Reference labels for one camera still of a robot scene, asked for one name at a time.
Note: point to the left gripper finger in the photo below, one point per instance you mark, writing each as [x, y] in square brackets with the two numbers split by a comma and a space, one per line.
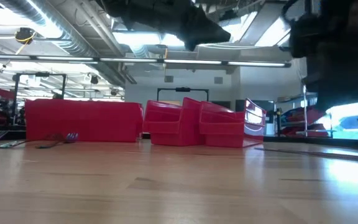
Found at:
[191, 45]
[213, 31]

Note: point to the red plastic bin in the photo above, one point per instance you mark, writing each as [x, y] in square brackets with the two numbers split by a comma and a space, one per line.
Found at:
[225, 133]
[172, 130]
[82, 119]

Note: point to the long ceiling light strip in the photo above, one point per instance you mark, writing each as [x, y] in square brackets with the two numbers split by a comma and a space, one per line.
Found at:
[191, 62]

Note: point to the bright window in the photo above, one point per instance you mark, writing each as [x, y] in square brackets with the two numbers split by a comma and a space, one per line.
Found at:
[346, 121]

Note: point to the red tilted storage bin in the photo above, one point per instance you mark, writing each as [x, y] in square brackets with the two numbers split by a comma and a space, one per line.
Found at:
[309, 130]
[309, 115]

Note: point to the black ceiling lamp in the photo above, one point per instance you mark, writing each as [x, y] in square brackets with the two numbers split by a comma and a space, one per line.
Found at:
[94, 80]

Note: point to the person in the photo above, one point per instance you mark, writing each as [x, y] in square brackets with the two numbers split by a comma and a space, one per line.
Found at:
[57, 96]

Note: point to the grey wall vent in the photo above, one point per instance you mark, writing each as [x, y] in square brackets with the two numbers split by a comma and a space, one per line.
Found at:
[168, 79]
[218, 80]

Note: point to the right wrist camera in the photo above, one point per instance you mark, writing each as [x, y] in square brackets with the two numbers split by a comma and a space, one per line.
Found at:
[303, 35]

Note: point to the silver rectangular duct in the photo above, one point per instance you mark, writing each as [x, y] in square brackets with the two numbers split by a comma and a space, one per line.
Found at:
[266, 28]

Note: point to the silver spiral ventilation duct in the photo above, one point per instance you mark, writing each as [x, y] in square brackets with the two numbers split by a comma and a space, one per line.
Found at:
[64, 34]

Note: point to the black rig frame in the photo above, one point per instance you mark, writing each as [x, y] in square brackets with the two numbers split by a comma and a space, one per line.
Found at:
[42, 74]

